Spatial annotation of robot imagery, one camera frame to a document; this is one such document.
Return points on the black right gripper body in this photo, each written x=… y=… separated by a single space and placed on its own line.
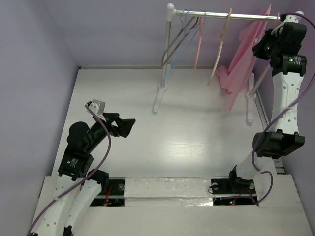
x=259 y=49

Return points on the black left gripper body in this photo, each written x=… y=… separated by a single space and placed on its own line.
x=100 y=132

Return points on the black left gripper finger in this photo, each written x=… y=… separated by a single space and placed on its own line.
x=111 y=117
x=124 y=126

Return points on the pink t shirt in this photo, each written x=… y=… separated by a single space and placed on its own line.
x=233 y=78

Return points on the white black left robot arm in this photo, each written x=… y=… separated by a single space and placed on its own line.
x=77 y=184

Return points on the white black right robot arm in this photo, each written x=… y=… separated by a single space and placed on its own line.
x=199 y=131

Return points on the beige wooden hanger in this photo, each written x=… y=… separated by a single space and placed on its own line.
x=222 y=37

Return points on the pink plastic hanger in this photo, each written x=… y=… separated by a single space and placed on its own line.
x=201 y=24

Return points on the blue hanger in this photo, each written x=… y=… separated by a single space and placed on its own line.
x=174 y=60

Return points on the grey brown hanger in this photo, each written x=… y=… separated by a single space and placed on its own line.
x=167 y=54

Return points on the white clothes rack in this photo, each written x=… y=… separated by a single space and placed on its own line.
x=151 y=16

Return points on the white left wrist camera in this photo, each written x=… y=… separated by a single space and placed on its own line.
x=96 y=106

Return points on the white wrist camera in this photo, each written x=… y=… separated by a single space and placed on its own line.
x=96 y=106
x=287 y=18

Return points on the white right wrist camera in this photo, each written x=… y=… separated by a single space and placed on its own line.
x=287 y=18

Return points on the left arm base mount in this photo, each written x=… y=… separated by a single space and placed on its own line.
x=113 y=196

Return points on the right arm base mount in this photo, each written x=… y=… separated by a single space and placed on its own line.
x=225 y=193

